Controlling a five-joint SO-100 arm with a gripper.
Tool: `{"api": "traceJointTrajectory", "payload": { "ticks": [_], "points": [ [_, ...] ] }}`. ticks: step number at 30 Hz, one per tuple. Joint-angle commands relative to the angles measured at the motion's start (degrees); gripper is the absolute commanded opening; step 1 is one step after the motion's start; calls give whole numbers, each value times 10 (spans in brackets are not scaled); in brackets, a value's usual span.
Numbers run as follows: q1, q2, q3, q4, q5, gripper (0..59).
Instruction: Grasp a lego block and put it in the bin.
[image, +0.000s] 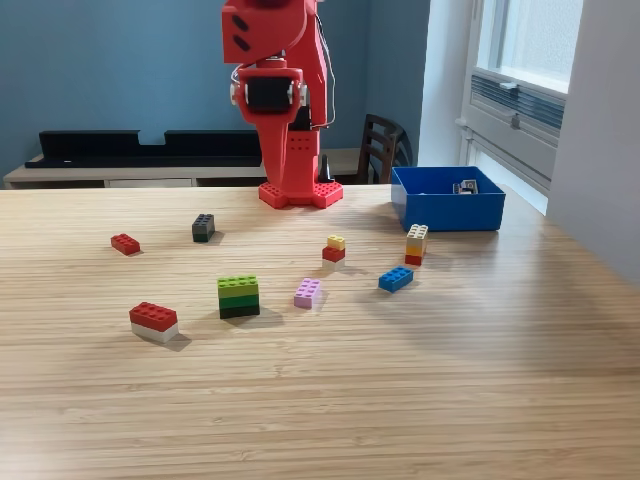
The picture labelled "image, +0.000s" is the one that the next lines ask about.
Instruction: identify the yellow red white brick stack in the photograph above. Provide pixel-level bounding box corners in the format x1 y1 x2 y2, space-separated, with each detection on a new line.
321 234 347 271

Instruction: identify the green lego brick stack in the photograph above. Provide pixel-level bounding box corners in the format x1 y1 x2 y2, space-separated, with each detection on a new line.
217 274 261 320

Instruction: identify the dark grey lego brick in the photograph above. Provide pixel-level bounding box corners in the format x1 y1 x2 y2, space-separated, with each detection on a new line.
191 213 217 244

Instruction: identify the pink lego brick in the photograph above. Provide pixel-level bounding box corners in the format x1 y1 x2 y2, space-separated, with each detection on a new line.
293 277 323 310

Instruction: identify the small red lego brick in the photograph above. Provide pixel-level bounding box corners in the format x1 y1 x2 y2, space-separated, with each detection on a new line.
110 233 142 257

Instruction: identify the blue plastic bin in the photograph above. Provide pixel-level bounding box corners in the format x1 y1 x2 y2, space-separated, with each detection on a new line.
390 165 506 233

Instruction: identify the blue lego brick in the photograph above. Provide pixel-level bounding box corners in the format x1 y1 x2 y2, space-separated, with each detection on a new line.
377 266 415 294

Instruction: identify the pale wooden sideboard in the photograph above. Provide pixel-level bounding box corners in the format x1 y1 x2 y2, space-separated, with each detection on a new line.
2 148 374 190

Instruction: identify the dark wooden chair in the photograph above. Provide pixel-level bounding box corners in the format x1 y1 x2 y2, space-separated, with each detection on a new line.
357 113 414 185

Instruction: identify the beige orange red brick stack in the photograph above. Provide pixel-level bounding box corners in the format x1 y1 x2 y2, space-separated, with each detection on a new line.
404 223 429 267

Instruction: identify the red and white brick stack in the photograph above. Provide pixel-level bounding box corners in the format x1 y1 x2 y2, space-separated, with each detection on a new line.
128 301 180 345

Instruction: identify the grey window vent grille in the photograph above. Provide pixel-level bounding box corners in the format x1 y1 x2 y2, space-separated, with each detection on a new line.
469 69 567 132

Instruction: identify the white framed window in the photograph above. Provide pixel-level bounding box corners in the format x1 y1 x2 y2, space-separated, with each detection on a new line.
472 0 585 95

